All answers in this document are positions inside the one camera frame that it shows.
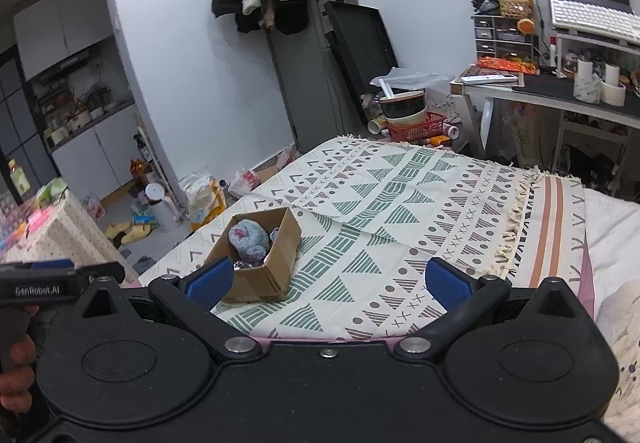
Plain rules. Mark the cardboard tube roll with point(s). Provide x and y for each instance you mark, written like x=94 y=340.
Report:
x=376 y=125

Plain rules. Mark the white desk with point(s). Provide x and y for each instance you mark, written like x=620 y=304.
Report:
x=500 y=93

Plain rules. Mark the dotted tablecloth table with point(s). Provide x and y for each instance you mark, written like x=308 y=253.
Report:
x=70 y=233

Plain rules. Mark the clear plastic bag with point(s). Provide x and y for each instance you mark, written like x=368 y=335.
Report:
x=410 y=78

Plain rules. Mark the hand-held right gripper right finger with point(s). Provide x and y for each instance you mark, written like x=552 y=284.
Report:
x=447 y=283

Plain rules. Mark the colourful snack packet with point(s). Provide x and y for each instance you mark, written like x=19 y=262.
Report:
x=507 y=65

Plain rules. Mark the dark bowl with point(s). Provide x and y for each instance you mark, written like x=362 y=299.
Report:
x=402 y=105

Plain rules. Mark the green drink bottle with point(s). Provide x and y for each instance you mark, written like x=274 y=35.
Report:
x=19 y=180

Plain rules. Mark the white tape roll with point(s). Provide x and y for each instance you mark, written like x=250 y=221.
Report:
x=612 y=90
x=587 y=83

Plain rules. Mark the white remote control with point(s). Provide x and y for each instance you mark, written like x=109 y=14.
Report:
x=487 y=79

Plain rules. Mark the yellow slipper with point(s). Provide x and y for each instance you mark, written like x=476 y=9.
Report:
x=137 y=234
x=117 y=230

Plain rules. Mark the black desk mat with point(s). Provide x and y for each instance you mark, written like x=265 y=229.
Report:
x=550 y=90

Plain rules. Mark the printed tote bag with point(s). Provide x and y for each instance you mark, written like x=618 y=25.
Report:
x=530 y=135

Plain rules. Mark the white bed sheet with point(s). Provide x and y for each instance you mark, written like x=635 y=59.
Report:
x=612 y=233

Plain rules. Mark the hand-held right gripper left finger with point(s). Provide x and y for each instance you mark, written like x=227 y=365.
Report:
x=212 y=280

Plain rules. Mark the white keyboard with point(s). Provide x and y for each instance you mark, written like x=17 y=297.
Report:
x=595 y=20

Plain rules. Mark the red white plastic bag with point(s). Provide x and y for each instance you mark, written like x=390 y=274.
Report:
x=245 y=182

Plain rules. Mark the orange packet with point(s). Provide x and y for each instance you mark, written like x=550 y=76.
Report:
x=441 y=141

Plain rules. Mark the red plastic basket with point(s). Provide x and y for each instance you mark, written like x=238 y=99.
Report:
x=417 y=128

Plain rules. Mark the cream bowl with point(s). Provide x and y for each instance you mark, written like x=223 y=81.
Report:
x=407 y=118

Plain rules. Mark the fluffy grey-blue scrunchie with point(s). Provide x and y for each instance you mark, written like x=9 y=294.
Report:
x=247 y=233

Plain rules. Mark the cardboard box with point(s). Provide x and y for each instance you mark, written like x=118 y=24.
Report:
x=280 y=263

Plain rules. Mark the yellow white food bag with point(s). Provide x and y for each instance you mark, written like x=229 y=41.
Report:
x=202 y=203

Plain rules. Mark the grey drawer organizer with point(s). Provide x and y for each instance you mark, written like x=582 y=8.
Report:
x=500 y=38

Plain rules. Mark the triangle printed blanket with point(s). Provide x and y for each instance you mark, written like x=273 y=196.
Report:
x=375 y=223

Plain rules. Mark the red snack bag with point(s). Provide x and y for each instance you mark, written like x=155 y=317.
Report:
x=94 y=207

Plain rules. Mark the white kitchen cabinet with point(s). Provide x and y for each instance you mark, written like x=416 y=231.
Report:
x=90 y=158

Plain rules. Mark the black flat panel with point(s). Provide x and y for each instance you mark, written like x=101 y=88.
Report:
x=360 y=48

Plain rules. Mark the person's left hand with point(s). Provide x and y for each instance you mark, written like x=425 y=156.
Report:
x=17 y=393

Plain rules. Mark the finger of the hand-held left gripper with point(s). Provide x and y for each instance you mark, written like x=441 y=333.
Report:
x=45 y=285

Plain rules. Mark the woven basket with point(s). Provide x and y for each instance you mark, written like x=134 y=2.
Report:
x=516 y=8

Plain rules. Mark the pink bedsheet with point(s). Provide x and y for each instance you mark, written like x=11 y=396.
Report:
x=589 y=283

